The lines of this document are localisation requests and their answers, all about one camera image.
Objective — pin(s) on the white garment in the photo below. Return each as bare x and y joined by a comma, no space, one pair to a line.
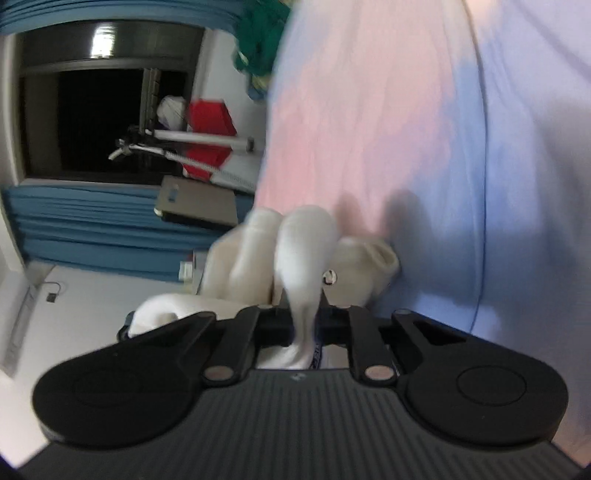
302,258

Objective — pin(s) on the white bag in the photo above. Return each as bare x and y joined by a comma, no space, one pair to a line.
171,112

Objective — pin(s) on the grey brown box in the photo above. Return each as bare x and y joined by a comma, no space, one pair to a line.
198,201

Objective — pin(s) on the dark window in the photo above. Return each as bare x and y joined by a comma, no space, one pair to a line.
92,115

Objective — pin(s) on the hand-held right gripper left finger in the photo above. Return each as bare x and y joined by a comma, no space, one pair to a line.
273,333

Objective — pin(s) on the white folding rack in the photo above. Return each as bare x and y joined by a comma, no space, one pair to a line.
198,152

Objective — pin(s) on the blue curtain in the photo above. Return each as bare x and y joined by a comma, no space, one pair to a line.
87,226
120,14

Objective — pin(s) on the small black wall plug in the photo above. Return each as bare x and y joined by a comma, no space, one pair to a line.
52,297

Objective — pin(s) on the red bag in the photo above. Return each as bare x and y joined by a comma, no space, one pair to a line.
210,138

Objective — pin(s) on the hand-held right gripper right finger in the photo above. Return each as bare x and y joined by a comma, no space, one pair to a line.
335,330

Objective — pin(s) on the small white box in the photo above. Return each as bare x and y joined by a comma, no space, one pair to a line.
186,271

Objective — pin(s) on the green cloth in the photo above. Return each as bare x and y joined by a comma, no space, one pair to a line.
258,41

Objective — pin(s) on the pink and blue bed sheet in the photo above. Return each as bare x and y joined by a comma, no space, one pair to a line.
415,152

